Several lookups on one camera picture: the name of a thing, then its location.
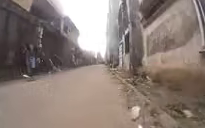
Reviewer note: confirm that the weathered concrete wall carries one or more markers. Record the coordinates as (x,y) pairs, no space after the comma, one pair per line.
(176,40)

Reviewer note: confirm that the row of dark buildings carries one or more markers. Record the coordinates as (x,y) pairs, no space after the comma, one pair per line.
(20,33)

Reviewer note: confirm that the brown dirt road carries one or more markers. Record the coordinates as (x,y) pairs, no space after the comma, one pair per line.
(73,100)

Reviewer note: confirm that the rubble strewn dirt verge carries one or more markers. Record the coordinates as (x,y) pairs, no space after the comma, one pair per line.
(163,103)

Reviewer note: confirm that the row of grey buildings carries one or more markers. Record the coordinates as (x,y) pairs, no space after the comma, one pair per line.
(121,36)

